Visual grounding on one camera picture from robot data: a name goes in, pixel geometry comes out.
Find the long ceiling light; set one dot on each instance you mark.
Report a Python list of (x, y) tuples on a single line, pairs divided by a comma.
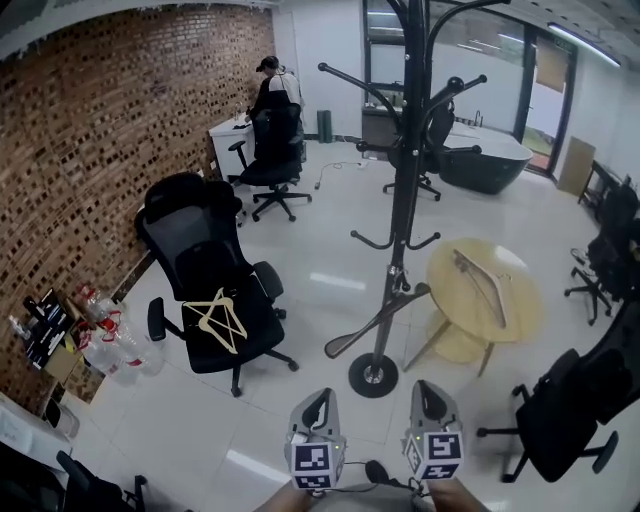
[(585, 42)]

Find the black mesh office chair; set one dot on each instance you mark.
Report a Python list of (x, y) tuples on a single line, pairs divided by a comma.
[(555, 430)]

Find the pile of clear plastic bottles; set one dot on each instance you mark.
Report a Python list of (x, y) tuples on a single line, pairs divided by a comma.
[(120, 350)]

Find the small grey trash bin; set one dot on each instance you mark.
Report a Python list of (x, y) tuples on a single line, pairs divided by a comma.
[(62, 420)]

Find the black framed glass partition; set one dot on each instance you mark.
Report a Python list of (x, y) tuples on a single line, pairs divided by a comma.
[(500, 90)]

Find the brown paper sheet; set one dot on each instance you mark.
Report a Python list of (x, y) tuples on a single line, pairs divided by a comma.
[(551, 67)]

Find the brown cardboard boxes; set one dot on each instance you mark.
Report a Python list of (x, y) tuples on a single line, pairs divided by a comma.
[(65, 365)]

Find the black printed box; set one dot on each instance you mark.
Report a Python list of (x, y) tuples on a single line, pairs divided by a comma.
[(47, 330)]

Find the person's grey shirt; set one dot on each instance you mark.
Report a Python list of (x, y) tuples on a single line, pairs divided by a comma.
[(370, 500)]

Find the black and white bathtub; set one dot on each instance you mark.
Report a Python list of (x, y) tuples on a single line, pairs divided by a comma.
[(480, 170)]

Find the dark side table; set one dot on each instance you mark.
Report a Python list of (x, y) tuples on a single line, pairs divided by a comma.
[(600, 180)]

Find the person's right black shoe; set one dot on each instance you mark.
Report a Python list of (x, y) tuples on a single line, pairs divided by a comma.
[(378, 472)]

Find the dark green cylinder bin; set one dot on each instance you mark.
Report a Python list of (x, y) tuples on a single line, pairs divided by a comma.
[(325, 127)]

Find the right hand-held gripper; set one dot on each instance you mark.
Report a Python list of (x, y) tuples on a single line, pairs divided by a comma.
[(442, 447)]

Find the black metal coat rack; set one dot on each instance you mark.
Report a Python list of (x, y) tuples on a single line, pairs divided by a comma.
[(407, 150)]

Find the person's right forearm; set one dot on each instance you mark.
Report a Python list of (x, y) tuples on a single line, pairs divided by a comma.
[(455, 497)]

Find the black jacket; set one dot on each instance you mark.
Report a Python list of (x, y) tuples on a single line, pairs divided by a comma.
[(590, 385)]

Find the dark wooden cabinet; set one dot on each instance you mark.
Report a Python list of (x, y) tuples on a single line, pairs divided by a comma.
[(375, 130)]

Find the person's left forearm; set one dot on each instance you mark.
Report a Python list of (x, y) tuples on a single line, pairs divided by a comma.
[(287, 500)]

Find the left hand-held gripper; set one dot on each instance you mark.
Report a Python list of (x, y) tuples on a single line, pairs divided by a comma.
[(312, 460)]

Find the flat cardboard box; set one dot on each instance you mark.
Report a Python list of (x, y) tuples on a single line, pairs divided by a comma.
[(575, 167)]

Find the round light wooden table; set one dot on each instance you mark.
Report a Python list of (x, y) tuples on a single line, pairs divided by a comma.
[(450, 300)]

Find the white desk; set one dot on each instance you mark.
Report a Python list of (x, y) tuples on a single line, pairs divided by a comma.
[(222, 150)]

